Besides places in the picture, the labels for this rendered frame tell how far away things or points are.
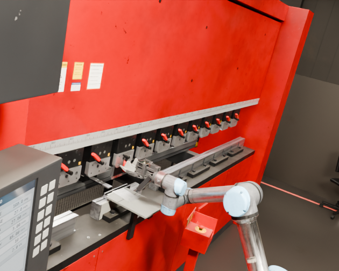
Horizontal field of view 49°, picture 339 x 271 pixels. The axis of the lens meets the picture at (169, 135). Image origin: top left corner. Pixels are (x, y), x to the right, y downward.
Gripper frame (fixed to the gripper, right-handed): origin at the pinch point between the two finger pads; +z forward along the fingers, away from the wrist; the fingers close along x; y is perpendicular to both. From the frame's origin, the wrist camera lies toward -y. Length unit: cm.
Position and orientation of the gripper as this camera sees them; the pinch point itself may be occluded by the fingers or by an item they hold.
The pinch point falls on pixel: (125, 166)
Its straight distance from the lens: 196.3
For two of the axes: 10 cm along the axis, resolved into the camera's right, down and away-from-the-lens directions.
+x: -5.1, 1.5, -8.5
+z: -8.3, -3.3, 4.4
